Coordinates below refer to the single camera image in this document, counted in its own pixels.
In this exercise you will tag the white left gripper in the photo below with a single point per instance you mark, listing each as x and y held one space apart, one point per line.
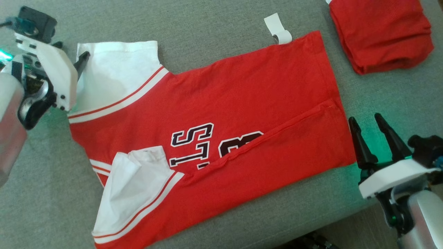
59 76

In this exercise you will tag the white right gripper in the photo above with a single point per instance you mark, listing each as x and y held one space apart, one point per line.
394 176

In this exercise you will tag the red mesh shorts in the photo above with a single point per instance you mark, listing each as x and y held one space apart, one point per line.
380 34

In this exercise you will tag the red jersey with white sleeves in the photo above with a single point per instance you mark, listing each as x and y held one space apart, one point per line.
242 86

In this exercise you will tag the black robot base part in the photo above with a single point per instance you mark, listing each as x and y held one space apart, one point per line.
311 242

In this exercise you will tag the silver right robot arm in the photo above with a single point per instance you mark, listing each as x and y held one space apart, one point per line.
425 221

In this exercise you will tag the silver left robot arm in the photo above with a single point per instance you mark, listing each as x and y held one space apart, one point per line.
8 131

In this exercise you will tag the grey sofa seat cushion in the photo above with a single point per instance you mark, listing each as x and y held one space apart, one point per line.
207 20

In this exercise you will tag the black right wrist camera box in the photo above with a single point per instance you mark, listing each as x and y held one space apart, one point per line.
427 150

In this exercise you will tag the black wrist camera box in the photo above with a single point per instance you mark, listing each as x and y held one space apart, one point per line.
39 22
427 150

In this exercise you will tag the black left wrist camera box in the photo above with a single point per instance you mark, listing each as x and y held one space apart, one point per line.
39 22

